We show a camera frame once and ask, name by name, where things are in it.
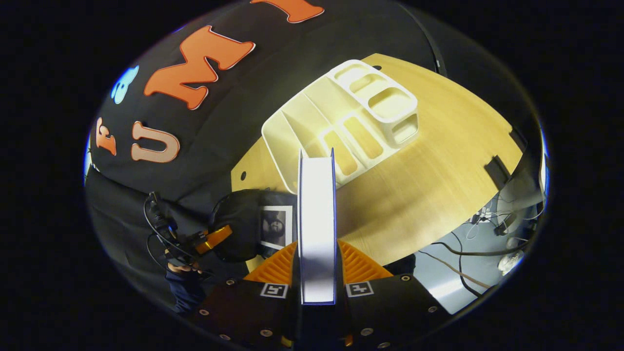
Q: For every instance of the white bookshelf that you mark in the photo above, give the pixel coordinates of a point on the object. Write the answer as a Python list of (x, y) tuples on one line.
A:
[(302, 117)]

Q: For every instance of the black backdrop cloth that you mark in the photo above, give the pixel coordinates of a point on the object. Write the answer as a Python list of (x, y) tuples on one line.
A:
[(234, 126)]

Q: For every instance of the portrait cover book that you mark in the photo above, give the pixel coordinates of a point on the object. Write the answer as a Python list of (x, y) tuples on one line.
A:
[(277, 226)]

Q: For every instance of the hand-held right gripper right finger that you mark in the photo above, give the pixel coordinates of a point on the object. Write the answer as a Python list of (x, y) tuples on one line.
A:
[(385, 312)]

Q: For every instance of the black table bracket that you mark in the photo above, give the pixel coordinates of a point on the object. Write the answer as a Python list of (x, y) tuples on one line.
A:
[(497, 169)]

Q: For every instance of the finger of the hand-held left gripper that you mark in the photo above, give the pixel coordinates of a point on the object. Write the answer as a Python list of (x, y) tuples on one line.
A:
[(214, 239)]

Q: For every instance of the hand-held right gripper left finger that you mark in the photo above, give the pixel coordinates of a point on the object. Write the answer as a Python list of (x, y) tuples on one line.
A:
[(243, 312)]

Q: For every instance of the blue cover book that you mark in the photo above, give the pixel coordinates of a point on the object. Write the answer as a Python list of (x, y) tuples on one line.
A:
[(317, 229)]

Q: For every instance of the black schoolbag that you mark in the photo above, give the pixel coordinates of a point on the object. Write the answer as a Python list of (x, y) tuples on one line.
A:
[(239, 224)]

